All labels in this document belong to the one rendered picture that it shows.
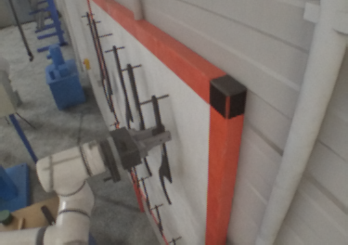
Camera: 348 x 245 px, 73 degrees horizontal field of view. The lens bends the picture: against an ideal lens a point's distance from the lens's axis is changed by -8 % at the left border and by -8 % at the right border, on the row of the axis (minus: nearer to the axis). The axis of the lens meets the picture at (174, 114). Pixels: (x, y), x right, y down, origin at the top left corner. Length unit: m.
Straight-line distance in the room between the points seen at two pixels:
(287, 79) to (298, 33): 0.06
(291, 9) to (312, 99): 0.11
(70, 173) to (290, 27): 0.56
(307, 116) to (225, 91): 0.16
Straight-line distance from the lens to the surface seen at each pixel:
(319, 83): 0.27
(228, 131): 0.45
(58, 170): 0.66
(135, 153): 0.64
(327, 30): 0.25
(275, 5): 0.35
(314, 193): 0.41
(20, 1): 12.86
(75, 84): 4.92
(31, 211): 2.34
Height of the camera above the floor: 2.61
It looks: 37 degrees down
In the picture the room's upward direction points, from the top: 5 degrees counter-clockwise
